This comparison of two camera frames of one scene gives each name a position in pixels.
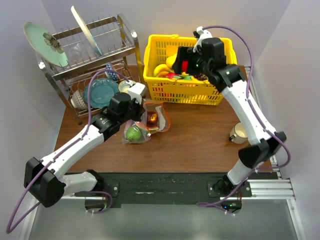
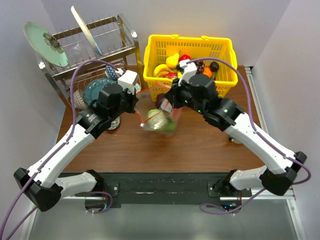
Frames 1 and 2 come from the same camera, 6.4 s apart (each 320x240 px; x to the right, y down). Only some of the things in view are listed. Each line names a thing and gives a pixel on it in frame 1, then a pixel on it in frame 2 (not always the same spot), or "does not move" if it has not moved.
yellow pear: x=170 y=60 does not move
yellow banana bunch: x=161 y=70 does not move
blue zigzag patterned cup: x=112 y=75 does not move
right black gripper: x=186 y=53 to x=172 y=95
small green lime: x=133 y=133 to x=171 y=126
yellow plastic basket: x=158 y=48 does not move
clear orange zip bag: x=155 y=118 to x=160 y=121
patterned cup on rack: x=78 y=100 does not move
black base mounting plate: x=172 y=187 does not move
